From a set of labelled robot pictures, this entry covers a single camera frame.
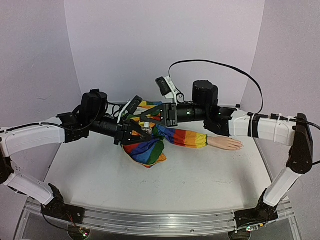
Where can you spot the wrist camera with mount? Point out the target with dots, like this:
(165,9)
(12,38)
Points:
(168,89)
(130,107)

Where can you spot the small nail polish bottle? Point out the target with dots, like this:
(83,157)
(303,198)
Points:
(147,130)

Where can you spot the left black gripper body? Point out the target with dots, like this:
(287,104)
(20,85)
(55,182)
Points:
(121,135)

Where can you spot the mannequin hand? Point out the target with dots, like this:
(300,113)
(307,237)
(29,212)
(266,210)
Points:
(224,143)

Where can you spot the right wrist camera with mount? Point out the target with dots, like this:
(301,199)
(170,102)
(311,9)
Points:
(168,89)

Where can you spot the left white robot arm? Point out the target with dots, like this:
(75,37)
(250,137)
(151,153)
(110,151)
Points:
(89,116)

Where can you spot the rainbow striped cloth garment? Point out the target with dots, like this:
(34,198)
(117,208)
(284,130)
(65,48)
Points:
(150,153)

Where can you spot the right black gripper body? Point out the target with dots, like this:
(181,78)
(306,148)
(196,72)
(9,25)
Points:
(172,114)

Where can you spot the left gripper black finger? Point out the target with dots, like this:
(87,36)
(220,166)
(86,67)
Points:
(135,139)
(134,128)

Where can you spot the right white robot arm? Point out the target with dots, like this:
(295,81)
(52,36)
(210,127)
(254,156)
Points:
(293,132)

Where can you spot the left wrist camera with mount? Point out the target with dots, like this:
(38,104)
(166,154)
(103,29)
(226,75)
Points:
(130,107)

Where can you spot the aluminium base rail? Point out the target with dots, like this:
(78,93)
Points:
(158,224)

